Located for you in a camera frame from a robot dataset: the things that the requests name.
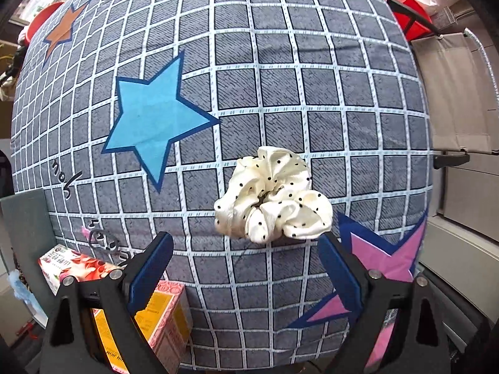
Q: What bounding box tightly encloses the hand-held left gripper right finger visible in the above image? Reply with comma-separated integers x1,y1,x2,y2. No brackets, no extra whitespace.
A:
317,231,450,374

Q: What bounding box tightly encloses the red plastic basin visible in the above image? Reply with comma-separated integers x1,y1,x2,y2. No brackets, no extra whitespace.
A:
24,2,66,43

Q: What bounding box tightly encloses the dark and white hung cloth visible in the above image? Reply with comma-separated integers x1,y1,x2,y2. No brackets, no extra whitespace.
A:
0,44,29,101

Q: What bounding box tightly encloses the grey checked star blanket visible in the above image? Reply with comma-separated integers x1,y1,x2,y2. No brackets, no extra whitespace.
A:
10,0,434,372

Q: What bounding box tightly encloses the green storage box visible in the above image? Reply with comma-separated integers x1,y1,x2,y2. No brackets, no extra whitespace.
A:
0,188,60,333

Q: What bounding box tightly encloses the yellow pink carton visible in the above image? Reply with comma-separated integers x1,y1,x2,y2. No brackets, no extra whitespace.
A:
90,280,193,374

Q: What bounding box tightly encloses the beige folding chair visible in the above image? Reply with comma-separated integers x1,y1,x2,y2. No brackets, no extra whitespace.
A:
385,0,499,170

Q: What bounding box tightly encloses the white polka dot scrunchie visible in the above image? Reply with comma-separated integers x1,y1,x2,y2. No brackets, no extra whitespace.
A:
213,145,333,244

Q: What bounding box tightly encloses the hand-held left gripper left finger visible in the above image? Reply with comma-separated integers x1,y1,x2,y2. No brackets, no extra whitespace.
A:
39,231,175,374

